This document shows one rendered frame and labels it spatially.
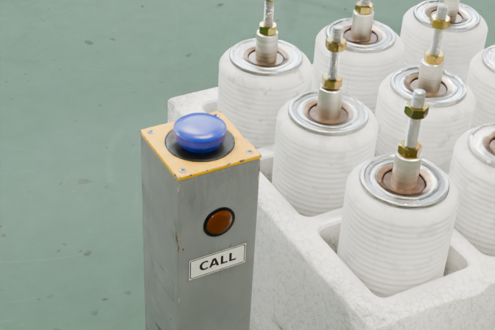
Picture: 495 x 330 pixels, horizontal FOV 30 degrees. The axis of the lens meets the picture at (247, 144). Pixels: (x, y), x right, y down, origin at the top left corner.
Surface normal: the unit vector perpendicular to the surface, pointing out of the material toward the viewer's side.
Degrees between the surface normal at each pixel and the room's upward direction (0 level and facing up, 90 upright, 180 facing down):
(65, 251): 0
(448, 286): 0
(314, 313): 90
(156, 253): 90
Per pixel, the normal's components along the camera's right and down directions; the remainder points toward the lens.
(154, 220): -0.88, 0.24
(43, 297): 0.04, -0.83
